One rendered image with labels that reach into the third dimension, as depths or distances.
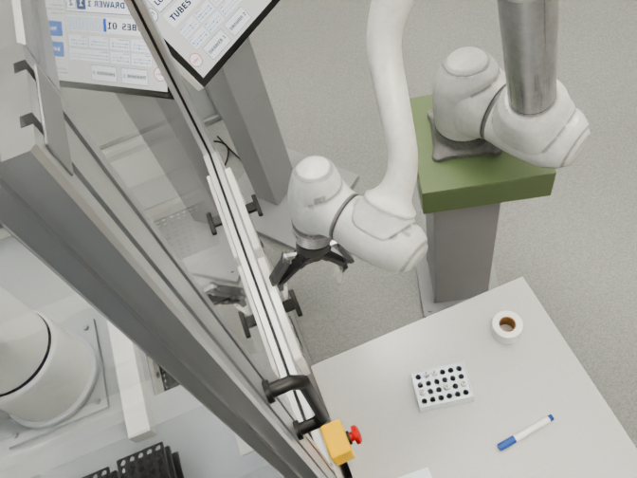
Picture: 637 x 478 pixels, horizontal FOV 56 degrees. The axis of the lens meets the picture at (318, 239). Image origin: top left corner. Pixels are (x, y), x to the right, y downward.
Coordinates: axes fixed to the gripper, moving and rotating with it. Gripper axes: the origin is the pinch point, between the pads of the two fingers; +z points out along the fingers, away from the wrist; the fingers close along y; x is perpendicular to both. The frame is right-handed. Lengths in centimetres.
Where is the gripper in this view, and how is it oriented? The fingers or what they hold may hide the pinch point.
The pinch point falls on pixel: (311, 284)
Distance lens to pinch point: 145.6
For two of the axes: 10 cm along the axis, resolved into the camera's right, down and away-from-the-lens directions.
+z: -0.2, 5.9, 8.1
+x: 3.4, 7.6, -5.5
